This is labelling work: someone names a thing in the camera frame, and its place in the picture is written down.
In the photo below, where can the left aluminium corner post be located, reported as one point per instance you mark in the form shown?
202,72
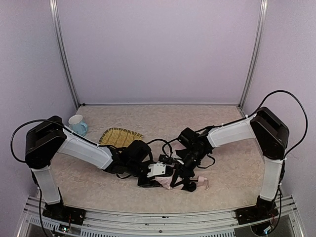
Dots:
62,51

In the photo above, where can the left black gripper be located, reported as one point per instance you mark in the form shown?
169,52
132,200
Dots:
147,181

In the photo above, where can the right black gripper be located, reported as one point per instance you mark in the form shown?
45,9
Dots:
184,173

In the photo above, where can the right aluminium corner post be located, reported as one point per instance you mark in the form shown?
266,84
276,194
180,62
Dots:
255,52

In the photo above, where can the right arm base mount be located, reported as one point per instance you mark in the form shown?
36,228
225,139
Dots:
253,214

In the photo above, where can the aluminium corner post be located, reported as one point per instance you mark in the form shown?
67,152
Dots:
255,52
62,51

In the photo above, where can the woven bamboo tray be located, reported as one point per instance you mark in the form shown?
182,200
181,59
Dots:
119,137

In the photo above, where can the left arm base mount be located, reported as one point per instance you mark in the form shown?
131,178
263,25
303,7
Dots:
67,214

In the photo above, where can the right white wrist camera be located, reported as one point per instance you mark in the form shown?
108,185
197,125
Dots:
166,160

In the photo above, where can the aluminium front rail frame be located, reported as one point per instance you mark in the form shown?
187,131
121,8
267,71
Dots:
97,223

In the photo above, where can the pink and black umbrella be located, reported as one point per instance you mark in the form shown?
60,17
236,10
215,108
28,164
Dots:
196,154

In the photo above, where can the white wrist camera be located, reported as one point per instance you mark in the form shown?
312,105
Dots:
156,169
166,160

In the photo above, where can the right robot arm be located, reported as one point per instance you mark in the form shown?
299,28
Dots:
262,125

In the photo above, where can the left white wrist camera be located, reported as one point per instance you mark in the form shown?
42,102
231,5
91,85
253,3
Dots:
156,169

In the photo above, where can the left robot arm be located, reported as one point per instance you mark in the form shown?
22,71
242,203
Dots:
51,136

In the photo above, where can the light blue enamel mug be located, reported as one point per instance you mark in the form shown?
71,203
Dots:
77,125

